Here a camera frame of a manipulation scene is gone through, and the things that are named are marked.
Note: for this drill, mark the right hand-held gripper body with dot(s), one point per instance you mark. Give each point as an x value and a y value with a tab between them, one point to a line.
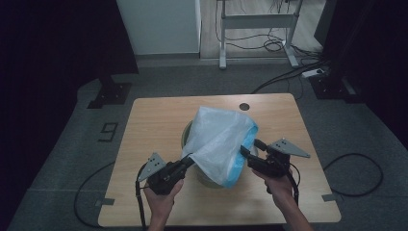
272	163

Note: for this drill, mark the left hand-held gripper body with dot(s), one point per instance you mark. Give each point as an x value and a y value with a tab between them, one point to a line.
165	178

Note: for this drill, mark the round grey trash bin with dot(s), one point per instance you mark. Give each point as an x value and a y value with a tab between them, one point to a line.
207	179

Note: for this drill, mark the white blue-edged plastic trash bag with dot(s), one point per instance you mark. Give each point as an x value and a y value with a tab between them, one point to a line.
218	138

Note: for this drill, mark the person's right hand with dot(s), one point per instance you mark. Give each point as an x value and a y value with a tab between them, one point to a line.
280	189

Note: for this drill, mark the person's left hand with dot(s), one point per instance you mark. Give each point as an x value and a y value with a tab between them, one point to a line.
162	205

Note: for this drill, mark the black round table grommet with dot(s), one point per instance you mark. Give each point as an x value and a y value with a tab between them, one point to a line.
244	107

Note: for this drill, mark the grey tape strip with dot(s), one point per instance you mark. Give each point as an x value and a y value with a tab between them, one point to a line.
107	201
329	197

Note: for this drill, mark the white power strip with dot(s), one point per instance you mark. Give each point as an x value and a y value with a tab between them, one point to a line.
311	73

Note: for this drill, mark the black stand base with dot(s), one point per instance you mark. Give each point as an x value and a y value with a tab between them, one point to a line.
330	88
110	93

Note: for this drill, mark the white cabinet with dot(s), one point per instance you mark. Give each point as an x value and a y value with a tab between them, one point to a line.
160	25

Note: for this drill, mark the white metal desk frame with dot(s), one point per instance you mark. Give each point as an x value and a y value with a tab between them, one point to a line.
256	21

